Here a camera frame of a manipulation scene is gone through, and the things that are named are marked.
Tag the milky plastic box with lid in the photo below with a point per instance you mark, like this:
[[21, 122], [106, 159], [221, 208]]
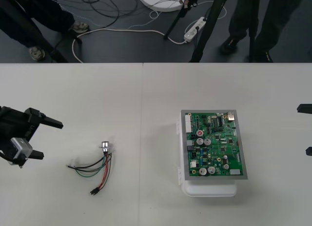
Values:
[[209, 190]]

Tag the white round base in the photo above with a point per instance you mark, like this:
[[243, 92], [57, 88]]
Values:
[[161, 1]]

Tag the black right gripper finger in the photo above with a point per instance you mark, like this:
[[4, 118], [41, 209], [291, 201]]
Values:
[[309, 151], [305, 108]]

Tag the black tripod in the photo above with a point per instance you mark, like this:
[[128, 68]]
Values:
[[209, 28], [41, 38]]

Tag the green circuit board grey frame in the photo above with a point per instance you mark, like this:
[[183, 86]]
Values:
[[214, 148]]

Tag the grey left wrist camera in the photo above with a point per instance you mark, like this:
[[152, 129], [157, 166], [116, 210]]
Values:
[[20, 148]]

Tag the person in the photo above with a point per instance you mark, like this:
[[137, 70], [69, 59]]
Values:
[[14, 18], [273, 18]]

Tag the white power strip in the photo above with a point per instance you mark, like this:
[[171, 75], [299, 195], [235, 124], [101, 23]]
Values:
[[193, 30]]

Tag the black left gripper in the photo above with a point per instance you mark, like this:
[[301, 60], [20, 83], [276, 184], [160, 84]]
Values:
[[17, 123]]

